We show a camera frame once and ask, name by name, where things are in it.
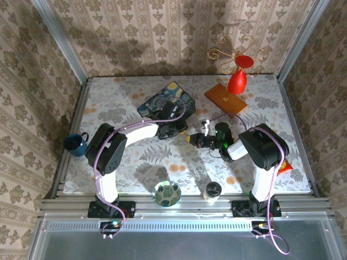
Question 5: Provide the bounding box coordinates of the glass jar black lid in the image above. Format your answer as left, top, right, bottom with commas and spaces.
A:
203, 181, 222, 204

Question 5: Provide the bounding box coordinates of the floral table mat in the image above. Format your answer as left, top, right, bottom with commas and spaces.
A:
62, 75, 311, 194

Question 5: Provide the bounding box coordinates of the dark blue mug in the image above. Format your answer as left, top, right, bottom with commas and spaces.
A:
63, 132, 90, 158

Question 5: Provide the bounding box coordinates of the grey metal panel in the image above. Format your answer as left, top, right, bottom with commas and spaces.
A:
27, 213, 342, 260

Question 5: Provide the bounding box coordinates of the starry night painting box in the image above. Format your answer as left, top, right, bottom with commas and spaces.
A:
137, 82, 196, 128

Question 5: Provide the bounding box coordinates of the green leaf pattern bowl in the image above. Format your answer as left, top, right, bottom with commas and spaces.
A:
151, 180, 182, 208

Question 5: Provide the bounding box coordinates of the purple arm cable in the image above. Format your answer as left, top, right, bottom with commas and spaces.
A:
93, 95, 187, 241
208, 113, 291, 255

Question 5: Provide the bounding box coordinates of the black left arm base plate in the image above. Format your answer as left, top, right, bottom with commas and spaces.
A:
87, 200, 136, 219

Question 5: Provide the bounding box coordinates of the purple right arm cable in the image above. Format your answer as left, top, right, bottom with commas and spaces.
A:
208, 113, 291, 255

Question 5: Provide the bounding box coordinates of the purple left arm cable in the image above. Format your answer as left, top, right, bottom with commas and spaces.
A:
93, 95, 187, 241

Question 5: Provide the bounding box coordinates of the black controller board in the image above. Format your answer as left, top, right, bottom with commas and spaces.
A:
250, 220, 275, 234
99, 220, 123, 234

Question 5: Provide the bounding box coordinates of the red snack packet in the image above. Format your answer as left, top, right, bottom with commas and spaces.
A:
279, 159, 294, 174

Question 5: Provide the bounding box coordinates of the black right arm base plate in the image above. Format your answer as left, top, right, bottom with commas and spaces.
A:
232, 199, 282, 218

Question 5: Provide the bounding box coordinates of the aluminium frame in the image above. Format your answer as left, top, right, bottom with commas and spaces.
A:
28, 0, 336, 219

